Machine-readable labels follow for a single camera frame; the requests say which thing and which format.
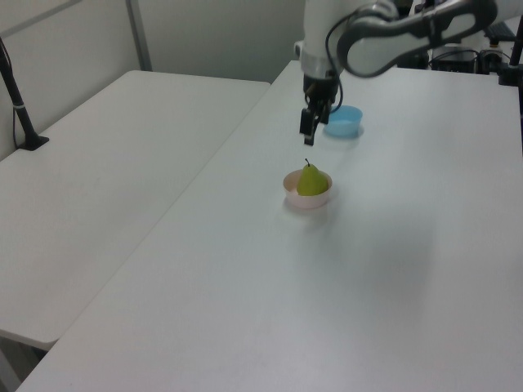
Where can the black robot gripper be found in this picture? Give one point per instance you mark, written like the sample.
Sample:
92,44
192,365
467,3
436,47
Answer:
320,92

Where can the green pear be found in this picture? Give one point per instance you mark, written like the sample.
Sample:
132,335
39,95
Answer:
311,183

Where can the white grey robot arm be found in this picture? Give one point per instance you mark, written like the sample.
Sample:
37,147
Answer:
367,45

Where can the blue plastic bowl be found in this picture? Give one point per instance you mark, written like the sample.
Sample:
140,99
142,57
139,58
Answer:
345,122

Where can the pink plastic bowl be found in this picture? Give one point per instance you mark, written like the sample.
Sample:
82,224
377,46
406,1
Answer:
306,201

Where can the black box device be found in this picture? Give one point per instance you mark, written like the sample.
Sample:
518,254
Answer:
453,59

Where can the black keyboard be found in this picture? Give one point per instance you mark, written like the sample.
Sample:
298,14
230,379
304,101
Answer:
501,32

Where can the black pole with base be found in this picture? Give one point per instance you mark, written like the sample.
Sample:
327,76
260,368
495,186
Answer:
18,104

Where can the grey partition frame post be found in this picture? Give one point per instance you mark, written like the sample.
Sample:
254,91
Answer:
139,34

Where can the black camera stand clamp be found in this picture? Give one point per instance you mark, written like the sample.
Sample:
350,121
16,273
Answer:
510,67

